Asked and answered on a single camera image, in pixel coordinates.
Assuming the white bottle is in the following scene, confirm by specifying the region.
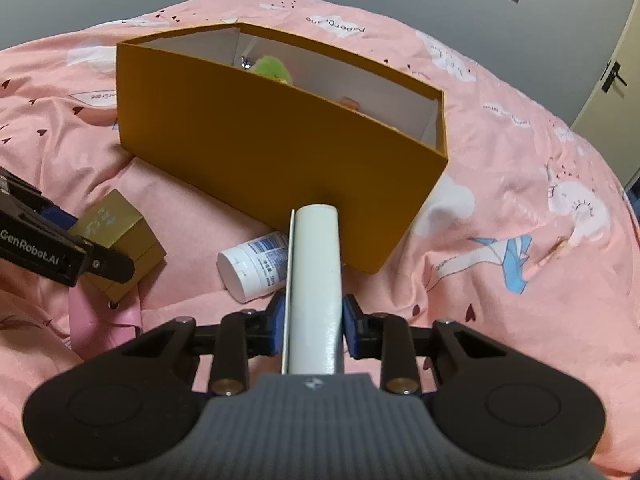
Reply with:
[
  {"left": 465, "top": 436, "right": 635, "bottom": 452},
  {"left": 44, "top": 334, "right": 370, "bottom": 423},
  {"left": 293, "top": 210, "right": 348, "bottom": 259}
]
[{"left": 216, "top": 231, "right": 291, "bottom": 305}]

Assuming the black door handle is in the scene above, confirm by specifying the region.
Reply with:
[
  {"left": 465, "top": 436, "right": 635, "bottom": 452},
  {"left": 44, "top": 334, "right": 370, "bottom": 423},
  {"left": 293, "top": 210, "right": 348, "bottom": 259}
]
[{"left": 601, "top": 61, "right": 627, "bottom": 93}]

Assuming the white rectangular case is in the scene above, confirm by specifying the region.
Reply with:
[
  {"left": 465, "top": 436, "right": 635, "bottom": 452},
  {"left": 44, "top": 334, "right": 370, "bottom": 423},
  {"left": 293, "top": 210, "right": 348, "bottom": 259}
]
[{"left": 281, "top": 203, "right": 346, "bottom": 377}]

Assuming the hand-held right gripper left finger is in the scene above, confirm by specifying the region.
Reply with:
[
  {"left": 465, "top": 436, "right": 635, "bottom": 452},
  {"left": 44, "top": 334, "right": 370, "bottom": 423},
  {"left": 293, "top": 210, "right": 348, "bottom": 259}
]
[{"left": 120, "top": 291, "right": 289, "bottom": 395}]

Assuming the cream door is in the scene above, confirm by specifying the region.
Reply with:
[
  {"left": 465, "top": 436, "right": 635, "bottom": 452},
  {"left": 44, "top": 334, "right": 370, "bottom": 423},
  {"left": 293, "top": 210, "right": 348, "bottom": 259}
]
[{"left": 570, "top": 5, "right": 640, "bottom": 186}]

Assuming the small gold box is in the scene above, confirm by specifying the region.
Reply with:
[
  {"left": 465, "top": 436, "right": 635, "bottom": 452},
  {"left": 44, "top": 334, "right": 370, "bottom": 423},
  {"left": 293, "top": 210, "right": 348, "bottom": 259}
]
[{"left": 66, "top": 189, "right": 168, "bottom": 301}]

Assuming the yellow cardboard box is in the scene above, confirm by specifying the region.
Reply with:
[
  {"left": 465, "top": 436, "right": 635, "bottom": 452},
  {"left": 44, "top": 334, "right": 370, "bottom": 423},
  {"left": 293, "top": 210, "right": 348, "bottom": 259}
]
[{"left": 116, "top": 22, "right": 449, "bottom": 276}]

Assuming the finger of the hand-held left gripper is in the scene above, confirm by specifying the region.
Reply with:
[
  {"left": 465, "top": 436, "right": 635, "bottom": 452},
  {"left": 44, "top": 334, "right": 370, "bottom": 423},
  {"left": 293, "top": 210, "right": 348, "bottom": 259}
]
[
  {"left": 0, "top": 167, "right": 80, "bottom": 234},
  {"left": 81, "top": 241, "right": 137, "bottom": 287}
]

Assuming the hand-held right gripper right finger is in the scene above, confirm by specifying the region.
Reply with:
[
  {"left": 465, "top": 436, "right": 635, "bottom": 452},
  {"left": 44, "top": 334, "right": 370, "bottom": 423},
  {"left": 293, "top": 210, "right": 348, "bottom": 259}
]
[{"left": 341, "top": 294, "right": 510, "bottom": 395}]

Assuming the green fluffy pom-pom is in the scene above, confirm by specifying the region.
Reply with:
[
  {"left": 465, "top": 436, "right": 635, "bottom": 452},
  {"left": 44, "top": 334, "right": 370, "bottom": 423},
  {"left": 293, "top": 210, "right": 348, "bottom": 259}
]
[{"left": 240, "top": 55, "right": 296, "bottom": 86}]

